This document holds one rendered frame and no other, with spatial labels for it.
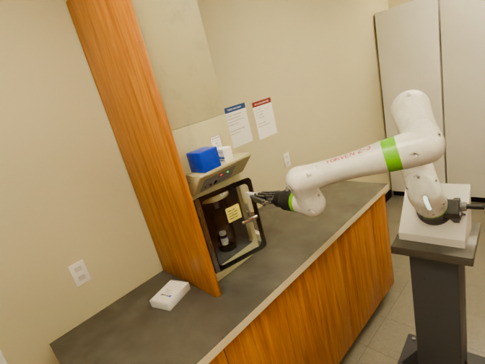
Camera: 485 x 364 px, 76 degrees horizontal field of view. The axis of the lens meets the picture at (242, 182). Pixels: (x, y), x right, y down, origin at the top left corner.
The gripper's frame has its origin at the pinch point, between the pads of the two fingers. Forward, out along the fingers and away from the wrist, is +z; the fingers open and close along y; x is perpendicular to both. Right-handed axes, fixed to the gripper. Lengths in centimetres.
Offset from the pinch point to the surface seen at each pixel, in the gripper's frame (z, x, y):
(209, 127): 11.2, -36.2, 5.6
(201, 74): 11, -60, 2
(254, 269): 1.3, 36.9, 9.2
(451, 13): -19, -66, -285
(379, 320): -17, 131, -77
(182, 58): 11, -68, 10
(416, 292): -57, 66, -41
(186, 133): 11.2, -37.2, 18.8
